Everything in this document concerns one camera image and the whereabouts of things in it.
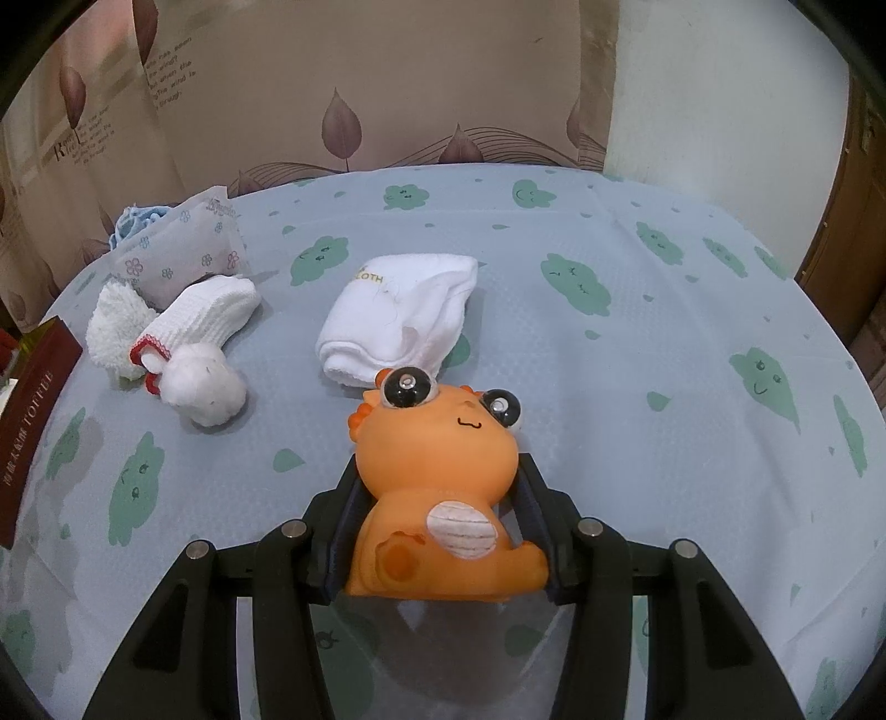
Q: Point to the blue cloud pattern tablecloth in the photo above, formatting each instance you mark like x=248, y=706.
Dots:
x=674, y=379

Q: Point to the red gold tin box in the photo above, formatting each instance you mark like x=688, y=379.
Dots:
x=40, y=369

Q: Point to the orange rubber dinosaur toy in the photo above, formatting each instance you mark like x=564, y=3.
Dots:
x=438, y=459

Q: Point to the white fluffy sock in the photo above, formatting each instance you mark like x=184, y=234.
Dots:
x=119, y=318

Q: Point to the white red-trimmed sock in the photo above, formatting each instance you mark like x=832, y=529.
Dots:
x=181, y=350

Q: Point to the floral tissue pack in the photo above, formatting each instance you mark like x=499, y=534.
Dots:
x=193, y=240

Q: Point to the brown wooden door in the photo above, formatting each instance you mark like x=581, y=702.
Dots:
x=843, y=271

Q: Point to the beige leaf print curtain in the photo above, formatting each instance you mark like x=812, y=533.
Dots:
x=111, y=104

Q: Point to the white folded sock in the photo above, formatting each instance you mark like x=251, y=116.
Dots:
x=398, y=310

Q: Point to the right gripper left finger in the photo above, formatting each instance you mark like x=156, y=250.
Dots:
x=335, y=519

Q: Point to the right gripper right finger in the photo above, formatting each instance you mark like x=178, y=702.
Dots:
x=548, y=518

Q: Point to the light blue folded towel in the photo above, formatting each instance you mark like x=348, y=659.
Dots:
x=133, y=220

